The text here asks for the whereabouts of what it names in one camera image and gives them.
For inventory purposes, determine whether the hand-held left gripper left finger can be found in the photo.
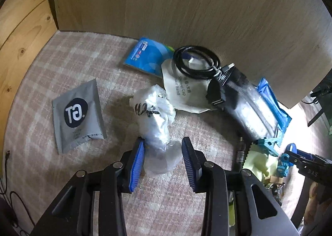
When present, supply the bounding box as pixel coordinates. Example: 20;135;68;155
30;137;146;236

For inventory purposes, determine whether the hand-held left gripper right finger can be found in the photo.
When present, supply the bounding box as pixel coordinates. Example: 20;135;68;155
182;137;300;236

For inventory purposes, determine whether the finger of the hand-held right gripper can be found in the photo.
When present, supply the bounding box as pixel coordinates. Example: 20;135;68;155
285;143;328;167

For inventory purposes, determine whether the light blue plastic clip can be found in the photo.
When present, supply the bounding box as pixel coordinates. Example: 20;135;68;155
276;154;290;177

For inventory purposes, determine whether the white plastic bag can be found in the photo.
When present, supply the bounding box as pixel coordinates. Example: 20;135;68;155
129;84;182;174

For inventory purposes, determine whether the blue cartoon card packet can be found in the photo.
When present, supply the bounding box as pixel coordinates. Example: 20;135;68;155
123;37;175;79

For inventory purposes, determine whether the person's right hand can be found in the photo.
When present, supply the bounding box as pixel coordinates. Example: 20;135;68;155
307;181;328;216

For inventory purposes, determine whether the teal clothespin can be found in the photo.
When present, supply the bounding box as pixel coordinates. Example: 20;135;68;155
250;136;282;157

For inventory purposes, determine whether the pale yellow cloth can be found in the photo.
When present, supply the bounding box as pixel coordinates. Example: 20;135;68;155
244;145;282;182

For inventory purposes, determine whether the black pen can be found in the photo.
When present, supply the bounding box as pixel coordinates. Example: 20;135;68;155
233;136;247;171

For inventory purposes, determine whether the blue plastic packet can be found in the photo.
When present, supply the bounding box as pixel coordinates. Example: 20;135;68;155
255;77;292;147

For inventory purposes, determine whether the black metal stand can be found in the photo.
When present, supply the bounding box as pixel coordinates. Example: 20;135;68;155
302;71;332;127

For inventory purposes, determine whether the white shower cap packet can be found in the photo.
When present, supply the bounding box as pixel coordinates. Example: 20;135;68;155
161;59;218;114

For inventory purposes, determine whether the grey foil sachet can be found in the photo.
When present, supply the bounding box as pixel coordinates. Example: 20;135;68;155
52;78;107;155

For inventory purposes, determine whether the black plastic pouch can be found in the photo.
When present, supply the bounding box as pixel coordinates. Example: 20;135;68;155
220;66;279;141

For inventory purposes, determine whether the beige wooden board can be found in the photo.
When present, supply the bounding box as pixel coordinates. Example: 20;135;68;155
53;0;332;109

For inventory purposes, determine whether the black coiled cable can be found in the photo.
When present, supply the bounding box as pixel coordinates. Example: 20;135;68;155
172;46;236;109

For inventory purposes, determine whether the thin black cable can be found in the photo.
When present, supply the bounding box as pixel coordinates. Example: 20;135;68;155
0;150;29;236

